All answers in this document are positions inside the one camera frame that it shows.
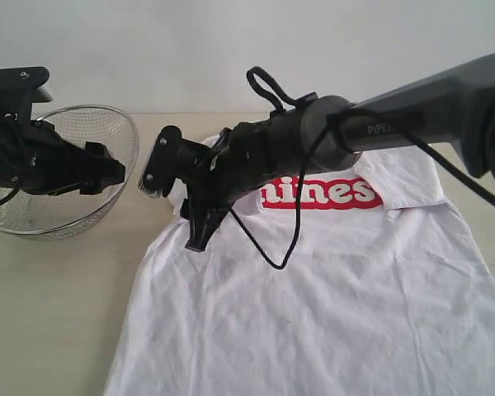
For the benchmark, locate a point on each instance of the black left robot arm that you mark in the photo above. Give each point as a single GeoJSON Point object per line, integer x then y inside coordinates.
{"type": "Point", "coordinates": [38, 160]}

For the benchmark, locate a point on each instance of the white t-shirt red lettering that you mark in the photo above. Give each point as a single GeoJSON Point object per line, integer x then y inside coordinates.
{"type": "Point", "coordinates": [363, 282]}

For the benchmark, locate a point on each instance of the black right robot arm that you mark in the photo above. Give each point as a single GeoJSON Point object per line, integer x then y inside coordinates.
{"type": "Point", "coordinates": [329, 134]}

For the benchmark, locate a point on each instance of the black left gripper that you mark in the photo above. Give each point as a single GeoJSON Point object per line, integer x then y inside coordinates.
{"type": "Point", "coordinates": [37, 159]}

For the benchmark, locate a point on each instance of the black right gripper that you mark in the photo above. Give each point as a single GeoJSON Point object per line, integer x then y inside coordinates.
{"type": "Point", "coordinates": [216, 176]}

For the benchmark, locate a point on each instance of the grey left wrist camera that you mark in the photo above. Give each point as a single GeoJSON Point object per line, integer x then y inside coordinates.
{"type": "Point", "coordinates": [20, 89]}

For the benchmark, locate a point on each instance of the round metal mesh basket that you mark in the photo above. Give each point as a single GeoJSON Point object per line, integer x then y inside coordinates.
{"type": "Point", "coordinates": [58, 217]}

